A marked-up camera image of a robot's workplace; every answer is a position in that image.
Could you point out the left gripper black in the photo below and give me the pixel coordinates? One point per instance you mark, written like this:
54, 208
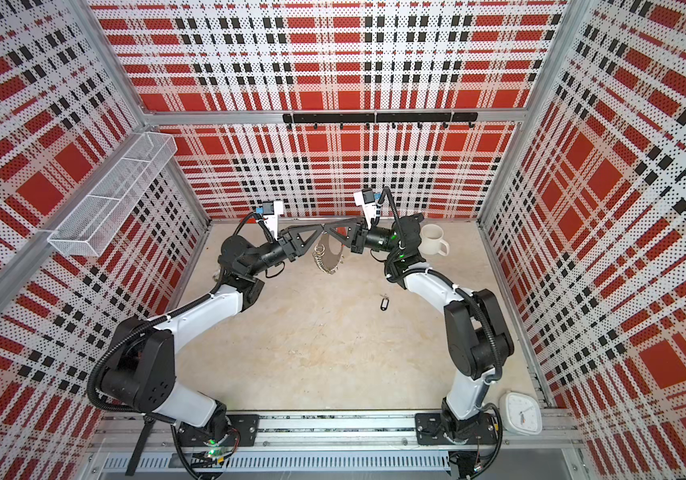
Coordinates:
293, 245

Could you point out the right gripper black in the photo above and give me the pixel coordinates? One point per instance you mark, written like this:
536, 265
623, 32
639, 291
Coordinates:
359, 237

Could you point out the key organizer with red handle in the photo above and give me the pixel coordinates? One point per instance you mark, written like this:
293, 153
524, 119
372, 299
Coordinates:
328, 254

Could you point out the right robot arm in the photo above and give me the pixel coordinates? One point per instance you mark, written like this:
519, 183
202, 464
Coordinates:
478, 338

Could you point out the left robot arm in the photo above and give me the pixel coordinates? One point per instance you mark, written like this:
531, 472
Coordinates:
137, 374

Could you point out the white ceramic mug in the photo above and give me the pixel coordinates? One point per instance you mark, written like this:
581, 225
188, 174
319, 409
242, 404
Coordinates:
433, 241

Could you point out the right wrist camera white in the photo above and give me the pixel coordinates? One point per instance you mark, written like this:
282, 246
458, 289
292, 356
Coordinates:
368, 201

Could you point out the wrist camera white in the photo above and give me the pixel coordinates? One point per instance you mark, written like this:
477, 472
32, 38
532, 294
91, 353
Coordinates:
268, 215
368, 201

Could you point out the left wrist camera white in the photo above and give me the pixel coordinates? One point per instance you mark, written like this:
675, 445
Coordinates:
268, 215

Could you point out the black wall hook rail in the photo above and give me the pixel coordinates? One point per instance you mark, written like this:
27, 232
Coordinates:
316, 119

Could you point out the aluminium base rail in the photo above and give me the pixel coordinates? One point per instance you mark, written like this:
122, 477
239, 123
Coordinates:
368, 443

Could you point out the white wire mesh basket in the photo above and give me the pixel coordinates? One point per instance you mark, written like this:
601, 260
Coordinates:
94, 222

